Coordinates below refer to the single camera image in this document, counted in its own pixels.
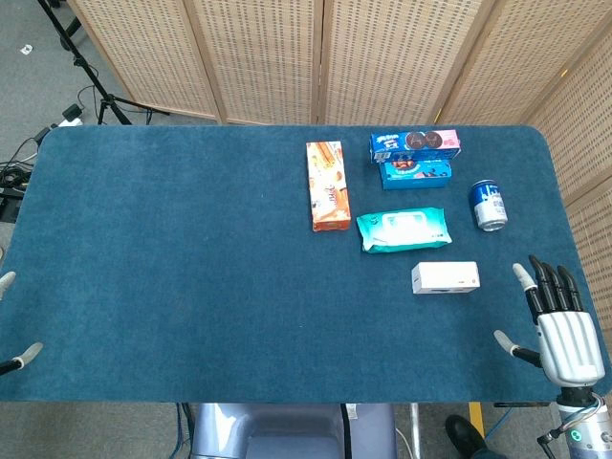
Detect metal table leg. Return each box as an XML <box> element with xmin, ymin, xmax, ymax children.
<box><xmin>409</xmin><ymin>403</ymin><xmax>423</xmax><ymax>459</ymax></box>

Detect woven wooden screen panel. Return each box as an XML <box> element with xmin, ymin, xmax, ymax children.
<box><xmin>437</xmin><ymin>0</ymin><xmax>612</xmax><ymax>126</ymax></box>
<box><xmin>66</xmin><ymin>0</ymin><xmax>222</xmax><ymax>121</ymax></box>
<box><xmin>520</xmin><ymin>33</ymin><xmax>612</xmax><ymax>207</ymax></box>
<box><xmin>184</xmin><ymin>0</ymin><xmax>326</xmax><ymax>126</ymax></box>
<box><xmin>563</xmin><ymin>176</ymin><xmax>612</xmax><ymax>336</ymax></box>
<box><xmin>317</xmin><ymin>0</ymin><xmax>487</xmax><ymax>126</ymax></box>

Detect blue pink cookie box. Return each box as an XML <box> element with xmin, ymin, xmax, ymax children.
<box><xmin>369</xmin><ymin>129</ymin><xmax>463</xmax><ymax>165</ymax></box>

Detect dark blue table mat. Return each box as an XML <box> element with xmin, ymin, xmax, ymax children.
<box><xmin>0</xmin><ymin>123</ymin><xmax>612</xmax><ymax>404</ymax></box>

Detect black shoe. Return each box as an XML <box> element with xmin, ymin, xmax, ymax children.
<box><xmin>445</xmin><ymin>414</ymin><xmax>488</xmax><ymax>458</ymax></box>

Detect left robot hand grey fingertips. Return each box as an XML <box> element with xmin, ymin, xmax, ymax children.
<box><xmin>0</xmin><ymin>271</ymin><xmax>44</xmax><ymax>377</ymax></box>

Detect small blue cookie box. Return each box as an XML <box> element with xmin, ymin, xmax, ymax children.
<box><xmin>378</xmin><ymin>159</ymin><xmax>454</xmax><ymax>191</ymax></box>

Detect yellow floor tape strip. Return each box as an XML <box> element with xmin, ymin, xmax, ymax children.
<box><xmin>469</xmin><ymin>402</ymin><xmax>486</xmax><ymax>439</ymax></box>

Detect teal wet wipes pack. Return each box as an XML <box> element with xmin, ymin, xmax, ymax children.
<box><xmin>356</xmin><ymin>206</ymin><xmax>453</xmax><ymax>253</ymax></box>

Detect black cable on robot base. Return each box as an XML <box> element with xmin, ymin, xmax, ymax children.
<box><xmin>339</xmin><ymin>404</ymin><xmax>355</xmax><ymax>459</ymax></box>

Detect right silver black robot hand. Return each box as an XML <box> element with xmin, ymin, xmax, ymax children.
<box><xmin>493</xmin><ymin>254</ymin><xmax>606</xmax><ymax>387</ymax></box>

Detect black tripod stand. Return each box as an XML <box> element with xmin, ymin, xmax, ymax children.
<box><xmin>37</xmin><ymin>0</ymin><xmax>171</xmax><ymax>126</ymax></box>

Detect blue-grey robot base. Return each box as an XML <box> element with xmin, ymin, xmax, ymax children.
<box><xmin>189</xmin><ymin>403</ymin><xmax>398</xmax><ymax>459</ymax></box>

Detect blue white drink can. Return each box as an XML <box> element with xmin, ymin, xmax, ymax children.
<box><xmin>468</xmin><ymin>179</ymin><xmax>509</xmax><ymax>233</ymax></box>

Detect black floor cable bundle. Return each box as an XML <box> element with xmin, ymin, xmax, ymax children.
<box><xmin>0</xmin><ymin>124</ymin><xmax>55</xmax><ymax>226</ymax></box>

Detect small white box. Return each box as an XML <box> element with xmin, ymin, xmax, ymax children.
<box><xmin>411</xmin><ymin>260</ymin><xmax>480</xmax><ymax>295</ymax></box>

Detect blue cable bundle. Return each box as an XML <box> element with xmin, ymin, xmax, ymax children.
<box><xmin>174</xmin><ymin>403</ymin><xmax>193</xmax><ymax>459</ymax></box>

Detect orange biscuit box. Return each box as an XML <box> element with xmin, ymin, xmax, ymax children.
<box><xmin>305</xmin><ymin>140</ymin><xmax>352</xmax><ymax>232</ymax></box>

